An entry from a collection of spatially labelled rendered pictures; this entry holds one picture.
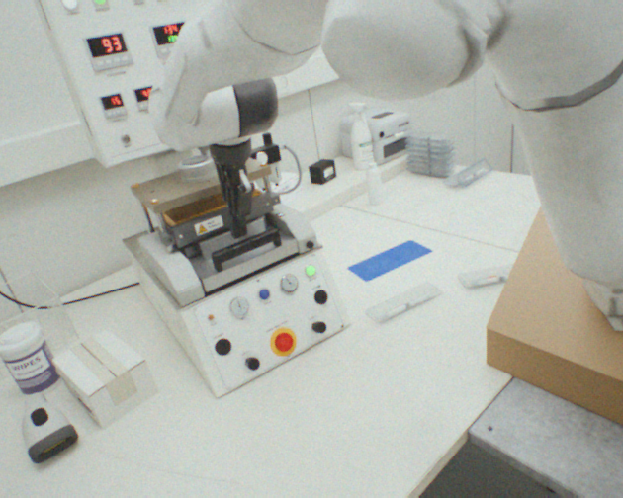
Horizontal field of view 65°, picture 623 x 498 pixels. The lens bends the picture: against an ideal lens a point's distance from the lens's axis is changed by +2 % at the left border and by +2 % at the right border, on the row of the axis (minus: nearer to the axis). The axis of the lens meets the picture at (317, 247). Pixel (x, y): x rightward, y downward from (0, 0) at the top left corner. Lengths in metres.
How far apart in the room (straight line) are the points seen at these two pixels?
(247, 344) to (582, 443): 0.61
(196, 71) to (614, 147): 0.41
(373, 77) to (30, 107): 1.26
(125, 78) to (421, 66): 0.91
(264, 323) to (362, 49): 0.76
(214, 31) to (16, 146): 1.01
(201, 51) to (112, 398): 0.71
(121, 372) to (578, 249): 0.83
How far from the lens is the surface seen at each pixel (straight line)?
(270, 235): 1.02
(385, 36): 0.36
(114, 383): 1.05
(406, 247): 1.42
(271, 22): 0.48
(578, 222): 0.56
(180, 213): 1.09
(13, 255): 1.60
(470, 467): 1.81
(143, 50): 1.21
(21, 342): 1.20
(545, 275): 0.97
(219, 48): 0.55
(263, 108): 0.73
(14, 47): 1.54
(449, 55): 0.38
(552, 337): 0.93
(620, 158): 0.53
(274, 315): 1.05
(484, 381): 0.99
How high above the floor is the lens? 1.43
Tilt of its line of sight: 28 degrees down
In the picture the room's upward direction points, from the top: 10 degrees counter-clockwise
